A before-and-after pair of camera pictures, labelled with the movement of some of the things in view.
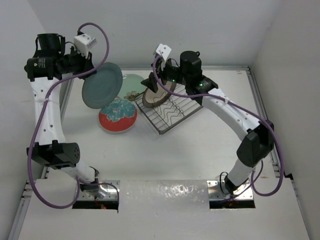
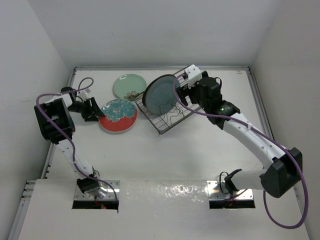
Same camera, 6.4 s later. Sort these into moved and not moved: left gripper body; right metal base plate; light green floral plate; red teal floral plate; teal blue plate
Moved: left gripper body; teal blue plate
Not moved: red teal floral plate; right metal base plate; light green floral plate
